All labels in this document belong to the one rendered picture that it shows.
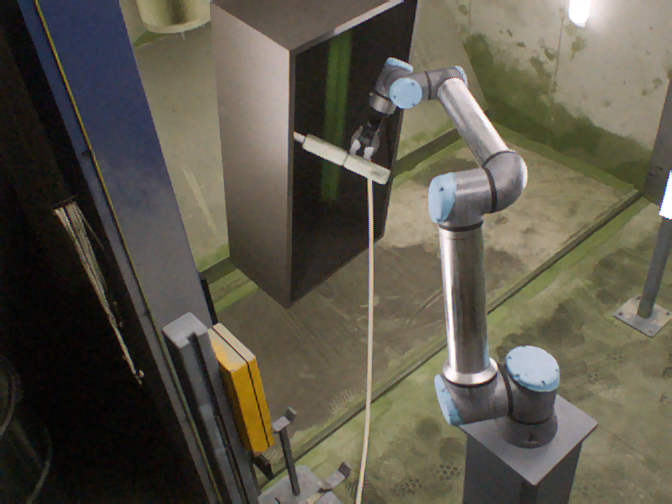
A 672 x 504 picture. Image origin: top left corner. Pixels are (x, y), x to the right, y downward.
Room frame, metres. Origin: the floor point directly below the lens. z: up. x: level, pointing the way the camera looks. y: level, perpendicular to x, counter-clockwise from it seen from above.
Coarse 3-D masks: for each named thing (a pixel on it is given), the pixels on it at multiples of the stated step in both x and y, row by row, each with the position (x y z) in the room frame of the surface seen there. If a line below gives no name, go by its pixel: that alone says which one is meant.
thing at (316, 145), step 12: (312, 144) 2.03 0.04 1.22; (324, 144) 2.03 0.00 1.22; (324, 156) 2.01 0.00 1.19; (336, 156) 2.00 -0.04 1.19; (348, 156) 1.99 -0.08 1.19; (360, 156) 2.04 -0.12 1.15; (348, 168) 1.98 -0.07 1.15; (360, 168) 1.97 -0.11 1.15; (372, 168) 1.96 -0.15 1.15; (384, 168) 1.97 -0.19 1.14; (384, 180) 1.94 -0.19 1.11
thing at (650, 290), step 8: (664, 224) 2.19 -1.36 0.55; (664, 232) 2.19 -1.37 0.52; (656, 240) 2.21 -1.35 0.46; (664, 240) 2.18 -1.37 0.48; (656, 248) 2.20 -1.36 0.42; (664, 248) 2.17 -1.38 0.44; (656, 256) 2.19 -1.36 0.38; (664, 256) 2.17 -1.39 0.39; (656, 264) 2.18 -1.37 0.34; (664, 264) 2.19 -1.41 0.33; (648, 272) 2.20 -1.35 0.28; (656, 272) 2.18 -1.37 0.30; (648, 280) 2.20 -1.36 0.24; (656, 280) 2.17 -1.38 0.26; (648, 288) 2.19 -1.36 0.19; (656, 288) 2.18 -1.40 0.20; (648, 296) 2.18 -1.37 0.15; (640, 304) 2.20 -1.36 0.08; (648, 304) 2.17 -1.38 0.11; (640, 312) 2.19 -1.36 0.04; (648, 312) 2.17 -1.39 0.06
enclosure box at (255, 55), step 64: (256, 0) 2.13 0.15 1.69; (320, 0) 2.14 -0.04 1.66; (384, 0) 2.15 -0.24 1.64; (256, 64) 1.98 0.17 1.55; (320, 64) 2.52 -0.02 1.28; (256, 128) 2.03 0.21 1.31; (320, 128) 2.58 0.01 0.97; (384, 128) 2.41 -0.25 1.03; (256, 192) 2.08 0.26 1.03; (320, 192) 2.65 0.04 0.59; (384, 192) 2.43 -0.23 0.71; (256, 256) 2.14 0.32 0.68; (320, 256) 2.33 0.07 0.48
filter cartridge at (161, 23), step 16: (144, 0) 3.09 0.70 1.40; (160, 0) 3.05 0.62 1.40; (176, 0) 3.06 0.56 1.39; (192, 0) 3.08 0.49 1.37; (208, 0) 3.17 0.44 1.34; (144, 16) 3.12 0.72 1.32; (160, 16) 3.06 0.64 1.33; (176, 16) 3.08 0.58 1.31; (192, 16) 3.08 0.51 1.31; (208, 16) 3.13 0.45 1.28; (160, 32) 3.06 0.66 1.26
